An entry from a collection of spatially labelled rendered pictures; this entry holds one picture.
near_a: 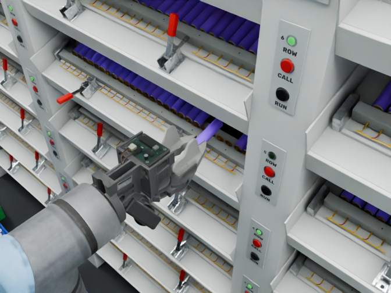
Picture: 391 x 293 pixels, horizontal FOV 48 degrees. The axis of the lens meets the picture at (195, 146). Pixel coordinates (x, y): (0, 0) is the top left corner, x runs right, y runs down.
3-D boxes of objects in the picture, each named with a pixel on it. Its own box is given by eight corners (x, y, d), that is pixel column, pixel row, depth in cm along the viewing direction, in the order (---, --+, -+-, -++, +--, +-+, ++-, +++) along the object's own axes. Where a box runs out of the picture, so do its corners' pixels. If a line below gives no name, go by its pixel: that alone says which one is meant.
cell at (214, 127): (213, 120, 79) (190, 144, 76) (216, 116, 77) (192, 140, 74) (221, 127, 79) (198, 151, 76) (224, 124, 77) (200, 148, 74)
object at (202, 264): (231, 309, 106) (221, 296, 95) (77, 184, 135) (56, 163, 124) (280, 243, 112) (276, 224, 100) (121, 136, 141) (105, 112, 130)
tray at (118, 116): (243, 214, 80) (235, 192, 72) (49, 84, 110) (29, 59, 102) (304, 135, 86) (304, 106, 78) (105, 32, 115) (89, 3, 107)
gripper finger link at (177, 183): (203, 168, 70) (161, 197, 66) (203, 174, 71) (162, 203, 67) (182, 153, 73) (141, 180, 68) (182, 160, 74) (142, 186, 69)
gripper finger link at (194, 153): (219, 129, 70) (176, 157, 66) (217, 156, 74) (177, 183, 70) (205, 120, 72) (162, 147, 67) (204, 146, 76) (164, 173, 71)
